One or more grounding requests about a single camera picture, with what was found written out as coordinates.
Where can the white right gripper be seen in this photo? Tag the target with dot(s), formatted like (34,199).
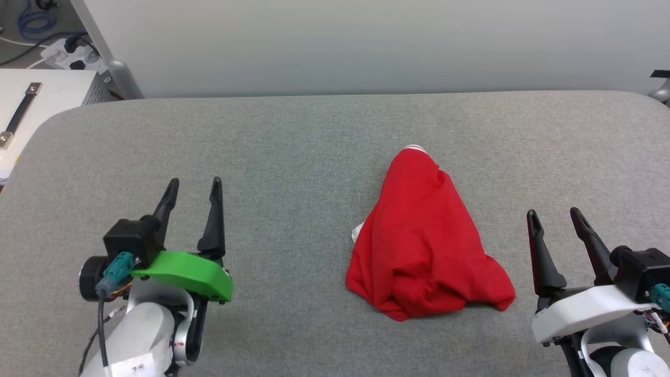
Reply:
(586,309)

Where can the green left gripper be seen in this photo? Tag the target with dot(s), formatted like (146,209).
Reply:
(188,275)

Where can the red T-shirt with white trim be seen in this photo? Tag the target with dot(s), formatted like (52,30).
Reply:
(419,241)

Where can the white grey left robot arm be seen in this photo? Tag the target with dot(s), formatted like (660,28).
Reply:
(146,330)

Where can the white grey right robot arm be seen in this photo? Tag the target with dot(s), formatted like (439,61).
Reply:
(623,356)

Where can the grey metal partition foot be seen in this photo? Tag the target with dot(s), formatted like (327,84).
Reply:
(125,78)
(662,93)

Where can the white metal equipment case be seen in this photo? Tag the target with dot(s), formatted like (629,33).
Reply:
(57,89)

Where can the white power strip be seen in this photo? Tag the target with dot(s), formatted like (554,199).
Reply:
(65,56)

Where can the white partition panel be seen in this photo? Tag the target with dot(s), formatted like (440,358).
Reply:
(366,47)

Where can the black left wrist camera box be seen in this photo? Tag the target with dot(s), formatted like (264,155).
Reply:
(131,238)

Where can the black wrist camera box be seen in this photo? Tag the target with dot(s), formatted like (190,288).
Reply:
(641,272)
(131,238)

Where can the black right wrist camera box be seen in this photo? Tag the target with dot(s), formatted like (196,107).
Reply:
(641,272)

